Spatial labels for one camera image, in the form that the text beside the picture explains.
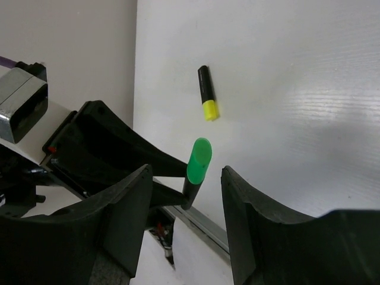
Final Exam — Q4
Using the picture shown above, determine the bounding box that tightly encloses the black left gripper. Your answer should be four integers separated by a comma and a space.
1, 100, 187, 218

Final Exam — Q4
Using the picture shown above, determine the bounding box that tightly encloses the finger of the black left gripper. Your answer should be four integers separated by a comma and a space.
150, 178, 190, 210

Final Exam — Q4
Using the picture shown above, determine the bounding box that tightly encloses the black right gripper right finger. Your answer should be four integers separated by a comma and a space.
221, 166, 379, 284

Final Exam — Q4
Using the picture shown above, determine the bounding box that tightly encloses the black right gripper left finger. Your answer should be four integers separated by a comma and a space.
1, 165, 153, 284

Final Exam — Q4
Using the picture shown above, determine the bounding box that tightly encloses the black green-capped highlighter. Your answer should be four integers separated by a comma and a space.
181, 138, 212, 210

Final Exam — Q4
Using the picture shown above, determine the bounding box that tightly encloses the black yellow-capped highlighter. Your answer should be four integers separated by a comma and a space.
198, 65, 220, 121

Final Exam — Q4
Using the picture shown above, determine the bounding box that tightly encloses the aluminium front rail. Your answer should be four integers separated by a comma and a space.
163, 206, 230, 259

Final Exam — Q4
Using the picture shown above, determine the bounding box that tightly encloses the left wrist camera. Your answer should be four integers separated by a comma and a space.
1, 62, 48, 144

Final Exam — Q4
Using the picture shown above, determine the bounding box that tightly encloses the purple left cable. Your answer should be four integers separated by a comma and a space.
0, 55, 21, 69

